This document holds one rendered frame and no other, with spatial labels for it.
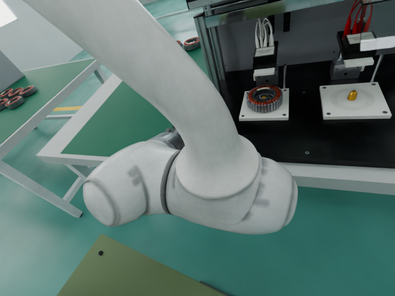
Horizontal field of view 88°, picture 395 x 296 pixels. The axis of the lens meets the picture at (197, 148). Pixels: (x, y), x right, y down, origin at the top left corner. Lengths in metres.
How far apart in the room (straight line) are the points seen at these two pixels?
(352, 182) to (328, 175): 0.05
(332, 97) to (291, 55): 0.26
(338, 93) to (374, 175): 0.28
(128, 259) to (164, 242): 0.96
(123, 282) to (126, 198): 0.21
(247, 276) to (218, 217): 1.01
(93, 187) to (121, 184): 0.04
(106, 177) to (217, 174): 0.15
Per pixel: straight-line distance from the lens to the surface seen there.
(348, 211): 1.42
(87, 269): 0.51
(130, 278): 0.45
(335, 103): 0.74
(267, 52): 0.72
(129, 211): 0.30
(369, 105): 0.74
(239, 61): 0.95
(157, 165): 0.29
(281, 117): 0.68
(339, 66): 0.83
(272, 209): 0.25
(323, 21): 0.90
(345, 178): 0.60
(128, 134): 0.89
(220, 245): 1.31
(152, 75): 0.17
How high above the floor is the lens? 1.23
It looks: 45 degrees down
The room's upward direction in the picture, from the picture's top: 23 degrees counter-clockwise
